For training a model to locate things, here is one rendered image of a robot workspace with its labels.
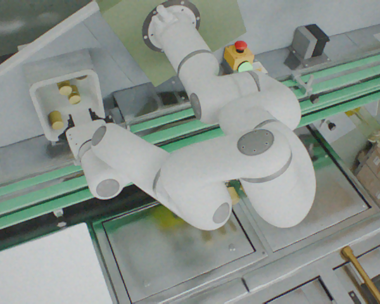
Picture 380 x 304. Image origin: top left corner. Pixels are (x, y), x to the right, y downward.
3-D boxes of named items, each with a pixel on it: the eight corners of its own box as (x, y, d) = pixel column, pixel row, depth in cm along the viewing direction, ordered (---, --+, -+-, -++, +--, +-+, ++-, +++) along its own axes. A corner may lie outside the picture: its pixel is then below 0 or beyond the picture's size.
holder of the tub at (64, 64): (47, 132, 119) (52, 151, 115) (21, 64, 97) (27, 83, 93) (100, 116, 124) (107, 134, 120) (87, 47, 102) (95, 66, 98)
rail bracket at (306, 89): (287, 78, 129) (310, 106, 122) (292, 61, 123) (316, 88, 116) (296, 75, 130) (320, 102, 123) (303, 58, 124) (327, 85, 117)
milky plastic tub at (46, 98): (42, 122, 114) (48, 144, 110) (21, 64, 96) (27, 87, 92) (98, 106, 119) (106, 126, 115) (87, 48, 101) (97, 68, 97)
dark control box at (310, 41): (290, 45, 136) (303, 60, 132) (296, 26, 130) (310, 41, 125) (308, 40, 139) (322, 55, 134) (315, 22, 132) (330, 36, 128)
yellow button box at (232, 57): (221, 62, 128) (232, 76, 124) (224, 44, 122) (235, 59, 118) (240, 57, 130) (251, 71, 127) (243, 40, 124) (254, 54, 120)
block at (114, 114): (109, 130, 121) (116, 147, 117) (106, 109, 113) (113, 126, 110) (121, 126, 122) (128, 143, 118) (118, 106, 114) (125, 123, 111)
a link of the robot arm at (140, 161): (201, 173, 73) (143, 140, 88) (156, 141, 64) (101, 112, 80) (177, 211, 72) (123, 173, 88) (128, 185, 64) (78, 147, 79)
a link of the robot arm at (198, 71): (174, 55, 83) (205, 107, 75) (228, 43, 87) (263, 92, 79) (172, 87, 91) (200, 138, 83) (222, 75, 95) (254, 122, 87)
